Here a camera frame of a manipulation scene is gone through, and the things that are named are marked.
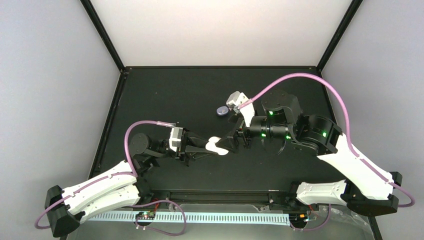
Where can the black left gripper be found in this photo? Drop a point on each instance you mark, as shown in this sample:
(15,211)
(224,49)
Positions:
(191,150)

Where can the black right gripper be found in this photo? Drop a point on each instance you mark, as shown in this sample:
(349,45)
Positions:
(240,130)

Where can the white oval charging case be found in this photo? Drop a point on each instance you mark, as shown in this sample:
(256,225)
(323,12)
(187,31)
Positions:
(211,146)

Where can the lavender earbud charging case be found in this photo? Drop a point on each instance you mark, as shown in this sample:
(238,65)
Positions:
(222,111)

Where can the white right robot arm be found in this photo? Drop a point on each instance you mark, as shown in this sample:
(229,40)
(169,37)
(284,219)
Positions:
(366,189)

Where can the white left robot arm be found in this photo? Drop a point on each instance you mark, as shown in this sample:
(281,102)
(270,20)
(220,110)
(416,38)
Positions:
(124,184)

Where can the small circuit board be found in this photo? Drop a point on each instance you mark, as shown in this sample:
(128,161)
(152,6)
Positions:
(145,215)

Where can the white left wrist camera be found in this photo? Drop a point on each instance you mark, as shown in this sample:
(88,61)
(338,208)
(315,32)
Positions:
(175,138)

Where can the light blue slotted cable duct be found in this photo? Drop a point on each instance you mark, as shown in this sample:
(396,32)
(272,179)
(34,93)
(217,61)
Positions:
(280,219)

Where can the black frame rail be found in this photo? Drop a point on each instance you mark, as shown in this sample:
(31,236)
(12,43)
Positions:
(238,197)

